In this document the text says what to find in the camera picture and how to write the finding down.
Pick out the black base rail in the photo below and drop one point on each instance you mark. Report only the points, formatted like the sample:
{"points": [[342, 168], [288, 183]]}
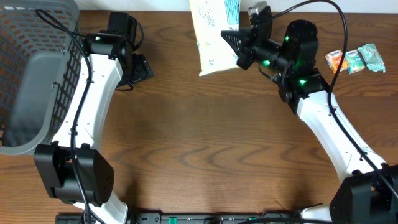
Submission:
{"points": [[156, 218]]}

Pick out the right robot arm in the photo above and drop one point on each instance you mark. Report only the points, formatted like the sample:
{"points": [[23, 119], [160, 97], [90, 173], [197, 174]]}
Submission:
{"points": [[368, 185]]}

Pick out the light green snack packet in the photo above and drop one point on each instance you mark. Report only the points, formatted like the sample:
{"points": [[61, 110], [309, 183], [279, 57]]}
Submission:
{"points": [[372, 58]]}

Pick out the green tissue pack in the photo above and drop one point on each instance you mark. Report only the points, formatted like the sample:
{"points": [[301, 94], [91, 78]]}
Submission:
{"points": [[354, 61]]}

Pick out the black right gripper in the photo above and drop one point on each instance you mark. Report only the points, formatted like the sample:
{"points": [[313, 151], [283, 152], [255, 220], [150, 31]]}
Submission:
{"points": [[248, 37]]}

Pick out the orange juice carton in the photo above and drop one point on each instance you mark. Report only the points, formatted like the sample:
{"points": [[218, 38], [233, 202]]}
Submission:
{"points": [[333, 60]]}

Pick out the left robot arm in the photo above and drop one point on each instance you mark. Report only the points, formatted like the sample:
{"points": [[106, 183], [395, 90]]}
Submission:
{"points": [[71, 167]]}

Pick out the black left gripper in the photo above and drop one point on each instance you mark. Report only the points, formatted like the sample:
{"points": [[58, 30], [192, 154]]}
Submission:
{"points": [[143, 69]]}

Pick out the yellow chips bag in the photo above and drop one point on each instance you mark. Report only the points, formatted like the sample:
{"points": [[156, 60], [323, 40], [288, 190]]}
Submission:
{"points": [[210, 18]]}

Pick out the grey plastic mesh basket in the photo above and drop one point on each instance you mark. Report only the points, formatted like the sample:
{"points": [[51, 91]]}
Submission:
{"points": [[40, 68]]}

